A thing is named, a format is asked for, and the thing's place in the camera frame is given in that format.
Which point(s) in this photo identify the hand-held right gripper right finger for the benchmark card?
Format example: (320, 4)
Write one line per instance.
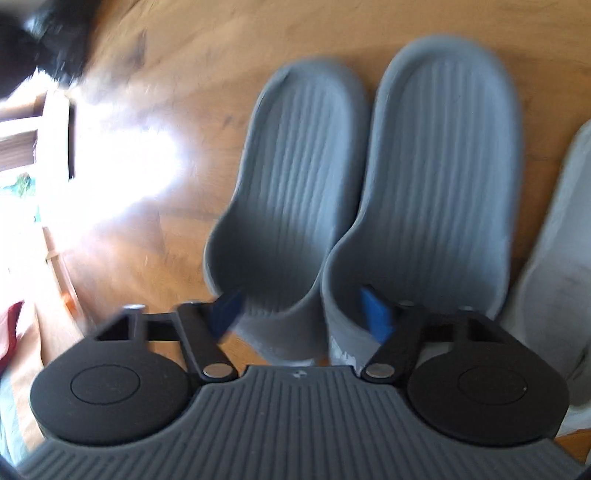
(376, 314)

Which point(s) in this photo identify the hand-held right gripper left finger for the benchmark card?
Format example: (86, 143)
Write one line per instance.
(226, 309)

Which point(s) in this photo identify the dark grey printed slide sandal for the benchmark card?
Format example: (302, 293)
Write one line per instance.
(434, 180)
(291, 198)

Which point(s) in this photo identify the light grey slide sandal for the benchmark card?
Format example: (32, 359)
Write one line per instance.
(554, 286)

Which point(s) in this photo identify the red cloth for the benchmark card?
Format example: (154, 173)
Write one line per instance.
(10, 334)

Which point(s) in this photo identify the wooden furniture frame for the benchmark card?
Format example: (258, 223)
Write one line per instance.
(55, 194)

